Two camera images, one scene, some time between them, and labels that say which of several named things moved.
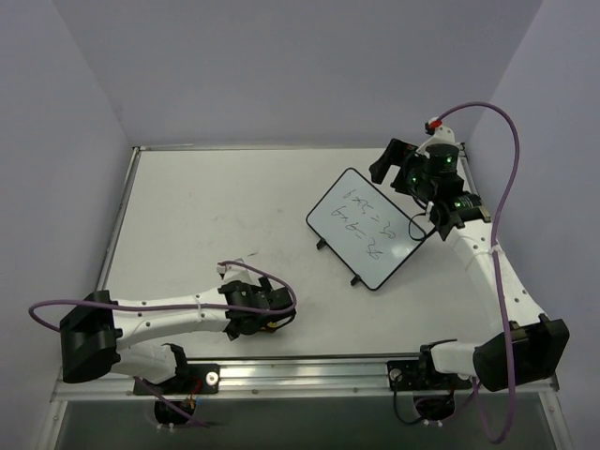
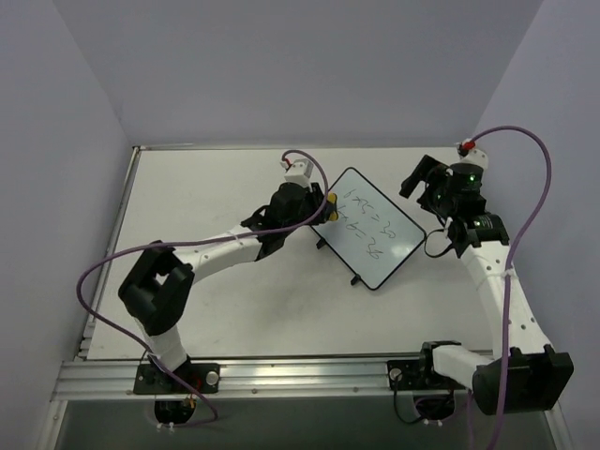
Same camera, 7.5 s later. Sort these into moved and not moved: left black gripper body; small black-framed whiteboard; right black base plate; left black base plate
Moved: left black gripper body
Not moved: left black base plate; small black-framed whiteboard; right black base plate
